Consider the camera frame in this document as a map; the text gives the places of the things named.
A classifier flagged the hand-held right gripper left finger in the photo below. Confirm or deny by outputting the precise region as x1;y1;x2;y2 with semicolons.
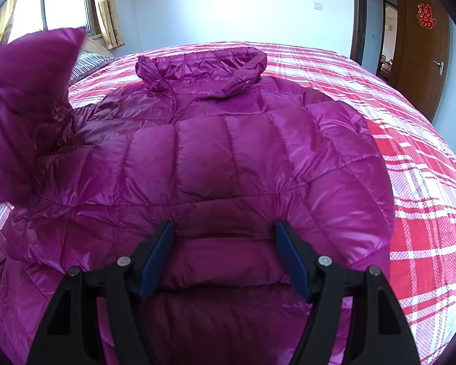
26;221;175;365

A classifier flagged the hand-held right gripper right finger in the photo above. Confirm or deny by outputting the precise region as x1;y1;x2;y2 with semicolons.
275;221;420;365

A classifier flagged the purple down jacket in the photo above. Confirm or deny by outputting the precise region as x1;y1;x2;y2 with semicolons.
0;26;396;365

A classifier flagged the striped pillow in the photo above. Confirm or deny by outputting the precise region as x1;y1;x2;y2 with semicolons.
69;51;115;82

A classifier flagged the wooden headboard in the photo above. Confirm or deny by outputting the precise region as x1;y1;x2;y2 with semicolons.
80;37;112;59

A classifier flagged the window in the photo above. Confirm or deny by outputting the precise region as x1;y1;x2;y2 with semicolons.
0;0;101;50

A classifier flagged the red plaid bed sheet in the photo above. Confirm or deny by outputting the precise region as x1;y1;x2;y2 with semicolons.
0;42;456;365

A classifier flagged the brown wooden door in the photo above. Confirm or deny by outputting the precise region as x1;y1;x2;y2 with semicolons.
388;0;451;122

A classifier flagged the red paper door decoration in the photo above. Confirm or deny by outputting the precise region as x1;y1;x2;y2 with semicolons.
416;3;437;29

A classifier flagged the brown door frame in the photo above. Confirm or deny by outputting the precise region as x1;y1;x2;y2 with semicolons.
350;0;407;80

